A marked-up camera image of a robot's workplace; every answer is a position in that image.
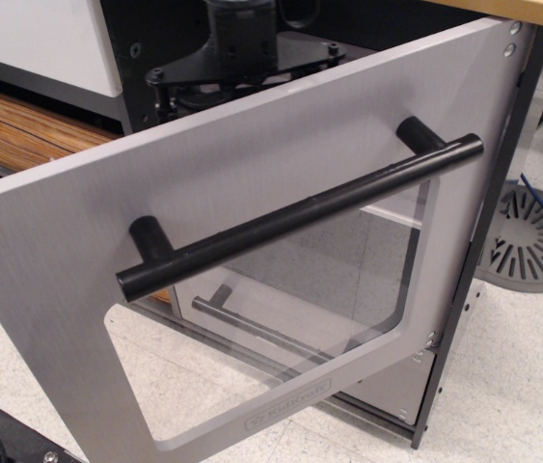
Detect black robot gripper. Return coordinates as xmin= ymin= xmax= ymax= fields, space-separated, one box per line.
xmin=146 ymin=35 xmax=347 ymax=121

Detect grey toy oven door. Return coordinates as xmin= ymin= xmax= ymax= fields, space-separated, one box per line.
xmin=0 ymin=17 xmax=532 ymax=462

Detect white sink panel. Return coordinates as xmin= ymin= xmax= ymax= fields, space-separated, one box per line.
xmin=0 ymin=1 xmax=122 ymax=97

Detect black oven door handle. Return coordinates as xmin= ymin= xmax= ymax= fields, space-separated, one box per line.
xmin=116 ymin=117 xmax=484 ymax=302

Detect wooden countertop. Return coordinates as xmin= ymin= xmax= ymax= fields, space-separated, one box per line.
xmin=434 ymin=0 xmax=543 ymax=26

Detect grey lower drawer front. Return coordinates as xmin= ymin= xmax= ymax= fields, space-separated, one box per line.
xmin=171 ymin=267 xmax=434 ymax=425

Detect black metal plate with screw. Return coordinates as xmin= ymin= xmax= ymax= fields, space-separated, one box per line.
xmin=0 ymin=409 xmax=80 ymax=463

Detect wood-pattern storage bin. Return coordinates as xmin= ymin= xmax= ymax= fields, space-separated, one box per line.
xmin=149 ymin=288 xmax=172 ymax=305
xmin=0 ymin=93 xmax=120 ymax=172

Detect black drawer handle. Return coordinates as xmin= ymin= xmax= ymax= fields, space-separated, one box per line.
xmin=192 ymin=285 xmax=334 ymax=372

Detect grey round slotted base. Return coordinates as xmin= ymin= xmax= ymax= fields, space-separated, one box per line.
xmin=475 ymin=184 xmax=543 ymax=293

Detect upper wood-pattern storage bin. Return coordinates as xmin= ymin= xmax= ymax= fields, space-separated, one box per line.
xmin=0 ymin=93 xmax=120 ymax=172

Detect white oven shelf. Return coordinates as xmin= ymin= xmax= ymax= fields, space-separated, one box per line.
xmin=361 ymin=204 xmax=422 ymax=230

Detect black toy kitchen frame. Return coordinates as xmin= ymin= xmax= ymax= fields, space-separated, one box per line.
xmin=0 ymin=0 xmax=543 ymax=450

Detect lower wood-pattern storage bin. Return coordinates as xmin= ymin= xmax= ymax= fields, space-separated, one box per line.
xmin=149 ymin=288 xmax=172 ymax=305

